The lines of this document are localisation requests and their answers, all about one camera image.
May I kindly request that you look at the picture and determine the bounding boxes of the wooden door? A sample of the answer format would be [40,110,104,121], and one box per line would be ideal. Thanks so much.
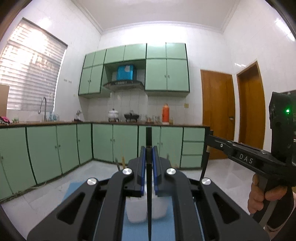
[200,69,236,160]
[237,62,266,149]

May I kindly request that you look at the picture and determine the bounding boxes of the glass jars on counter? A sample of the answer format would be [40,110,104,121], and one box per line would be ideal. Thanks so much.
[144,115,160,123]

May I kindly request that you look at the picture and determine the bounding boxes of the chrome sink faucet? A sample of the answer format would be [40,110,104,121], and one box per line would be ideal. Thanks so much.
[38,96,48,122]

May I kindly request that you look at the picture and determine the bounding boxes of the wooden door left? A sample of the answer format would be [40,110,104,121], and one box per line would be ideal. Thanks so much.
[200,69,236,160]

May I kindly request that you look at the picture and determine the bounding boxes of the white plastic utensil holder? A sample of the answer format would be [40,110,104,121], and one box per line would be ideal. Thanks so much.
[125,195,169,223]

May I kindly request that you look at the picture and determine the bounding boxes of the wooden door right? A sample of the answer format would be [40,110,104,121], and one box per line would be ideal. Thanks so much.
[237,62,266,149]

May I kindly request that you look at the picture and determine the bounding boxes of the white cooking pot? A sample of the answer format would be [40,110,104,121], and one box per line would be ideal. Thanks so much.
[108,108,119,122]

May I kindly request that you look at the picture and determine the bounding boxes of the black wok with lid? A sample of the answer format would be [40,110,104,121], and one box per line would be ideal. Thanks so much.
[124,111,139,123]

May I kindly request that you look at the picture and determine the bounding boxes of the black chopstick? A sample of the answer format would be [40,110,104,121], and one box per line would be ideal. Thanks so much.
[200,130,213,180]
[146,127,152,241]

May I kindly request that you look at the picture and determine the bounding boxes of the brown cardboard box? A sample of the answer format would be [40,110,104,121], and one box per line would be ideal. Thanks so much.
[0,84,10,116]

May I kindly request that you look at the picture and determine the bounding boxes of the green kitchen cabinets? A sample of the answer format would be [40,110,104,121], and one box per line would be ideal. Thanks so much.
[1,122,210,200]
[78,43,190,99]

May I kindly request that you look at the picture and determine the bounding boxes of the person's right hand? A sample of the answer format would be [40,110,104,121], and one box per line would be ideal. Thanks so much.
[247,174,287,214]

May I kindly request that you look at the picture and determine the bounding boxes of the green upper kitchen cabinets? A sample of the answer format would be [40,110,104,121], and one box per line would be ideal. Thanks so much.
[78,43,190,99]

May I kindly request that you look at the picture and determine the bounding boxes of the grey chopstick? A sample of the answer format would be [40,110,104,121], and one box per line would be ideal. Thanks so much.
[115,158,121,171]

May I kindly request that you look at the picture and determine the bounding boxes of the orange thermos flask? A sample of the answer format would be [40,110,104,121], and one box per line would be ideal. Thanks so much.
[162,103,170,125]

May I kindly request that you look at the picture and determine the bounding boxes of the window with white blinds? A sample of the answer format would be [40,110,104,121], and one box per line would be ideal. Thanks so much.
[1,19,68,111]

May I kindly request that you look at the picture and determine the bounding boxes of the blue table cloth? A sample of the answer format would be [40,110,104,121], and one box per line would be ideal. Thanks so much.
[58,182,176,241]

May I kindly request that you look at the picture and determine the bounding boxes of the black range hood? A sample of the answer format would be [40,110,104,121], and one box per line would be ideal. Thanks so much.
[103,80,144,92]

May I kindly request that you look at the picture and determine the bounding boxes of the light wooden chopstick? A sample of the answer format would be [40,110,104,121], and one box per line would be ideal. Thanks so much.
[121,156,126,169]

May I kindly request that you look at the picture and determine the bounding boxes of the blue box above hood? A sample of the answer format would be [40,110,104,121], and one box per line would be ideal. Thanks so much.
[116,65,137,81]

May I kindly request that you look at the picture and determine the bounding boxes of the small kettle on counter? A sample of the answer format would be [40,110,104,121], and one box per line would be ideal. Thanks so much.
[73,110,83,122]

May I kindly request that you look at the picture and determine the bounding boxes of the green lower kitchen cabinets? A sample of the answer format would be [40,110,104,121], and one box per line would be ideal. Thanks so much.
[1,122,210,200]

